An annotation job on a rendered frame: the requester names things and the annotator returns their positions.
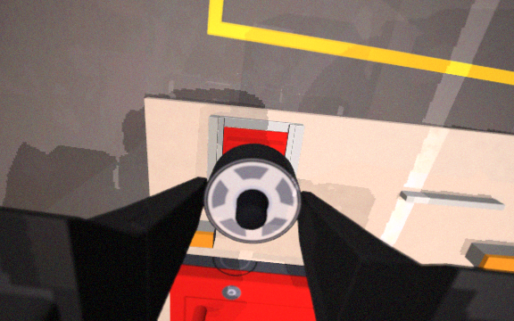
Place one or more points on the black and white wheel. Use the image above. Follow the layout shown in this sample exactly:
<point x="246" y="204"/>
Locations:
<point x="253" y="166"/>

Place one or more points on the yellow rectangular outline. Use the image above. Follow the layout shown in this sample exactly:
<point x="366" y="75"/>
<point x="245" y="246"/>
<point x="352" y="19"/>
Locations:
<point x="215" y="27"/>

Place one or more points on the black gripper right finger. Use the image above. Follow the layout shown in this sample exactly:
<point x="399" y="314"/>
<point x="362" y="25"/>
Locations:
<point x="355" y="276"/>

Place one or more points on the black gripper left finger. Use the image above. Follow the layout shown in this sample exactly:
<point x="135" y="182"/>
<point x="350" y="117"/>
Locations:
<point x="118" y="266"/>

